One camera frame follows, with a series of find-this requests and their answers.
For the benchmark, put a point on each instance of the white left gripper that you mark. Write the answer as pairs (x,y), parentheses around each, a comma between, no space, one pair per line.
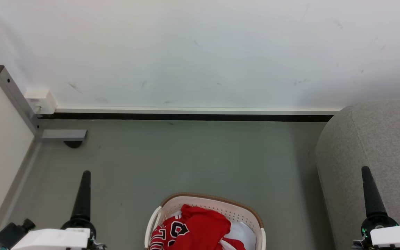
(52,239)

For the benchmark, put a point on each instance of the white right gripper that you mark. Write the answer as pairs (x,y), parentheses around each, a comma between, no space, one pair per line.
(396,238)

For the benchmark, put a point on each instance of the red basketball jersey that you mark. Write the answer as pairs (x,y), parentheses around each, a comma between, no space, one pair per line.
(205,227)

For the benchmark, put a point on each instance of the grey fabric sofa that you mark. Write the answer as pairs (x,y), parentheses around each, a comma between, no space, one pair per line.
(377,156)

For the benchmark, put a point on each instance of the white garment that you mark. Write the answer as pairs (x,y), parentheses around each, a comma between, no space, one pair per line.
(241,234)

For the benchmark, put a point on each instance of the white and black skirting board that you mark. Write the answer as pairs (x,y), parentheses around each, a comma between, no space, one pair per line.
(193,114)

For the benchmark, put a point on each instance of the white perforated laundry basket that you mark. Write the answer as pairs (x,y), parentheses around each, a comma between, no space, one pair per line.
(234,210)

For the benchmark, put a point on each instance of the black round frame foot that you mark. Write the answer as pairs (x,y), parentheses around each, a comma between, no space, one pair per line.
(73,143)

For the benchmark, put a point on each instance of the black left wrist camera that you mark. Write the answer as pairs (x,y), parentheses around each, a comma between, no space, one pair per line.
(10,234)

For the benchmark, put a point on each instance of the white wall socket box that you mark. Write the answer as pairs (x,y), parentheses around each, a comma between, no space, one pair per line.
(42,100)

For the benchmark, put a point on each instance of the grey metal frame post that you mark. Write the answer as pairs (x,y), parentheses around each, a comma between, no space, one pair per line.
(14,92)

